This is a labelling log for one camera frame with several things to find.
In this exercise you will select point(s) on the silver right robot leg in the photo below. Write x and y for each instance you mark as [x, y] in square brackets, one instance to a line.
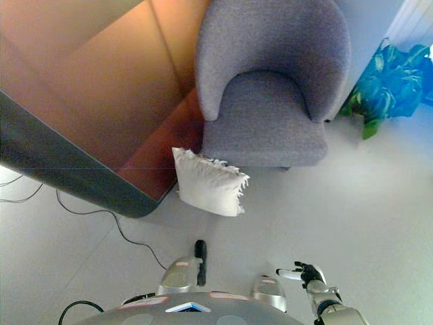
[269, 292]

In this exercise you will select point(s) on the black left robot foot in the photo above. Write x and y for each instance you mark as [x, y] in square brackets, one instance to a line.
[201, 262]

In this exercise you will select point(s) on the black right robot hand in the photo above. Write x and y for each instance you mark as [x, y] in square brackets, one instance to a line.
[306, 271]

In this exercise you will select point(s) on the grey fabric armchair sofa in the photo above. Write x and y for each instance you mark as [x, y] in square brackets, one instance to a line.
[267, 101]

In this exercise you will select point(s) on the white fringed pillow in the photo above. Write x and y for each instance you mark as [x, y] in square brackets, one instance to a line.
[206, 184]

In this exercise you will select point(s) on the green leafy potted plant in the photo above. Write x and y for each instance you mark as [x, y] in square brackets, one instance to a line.
[385, 84]

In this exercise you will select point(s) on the wooden table with dark edge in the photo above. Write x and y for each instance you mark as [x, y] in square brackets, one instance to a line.
[91, 101]

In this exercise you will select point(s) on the grey robot torso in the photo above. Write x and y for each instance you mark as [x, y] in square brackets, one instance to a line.
[199, 309]

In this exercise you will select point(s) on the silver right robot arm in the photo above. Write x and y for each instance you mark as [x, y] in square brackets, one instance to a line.
[333, 306]

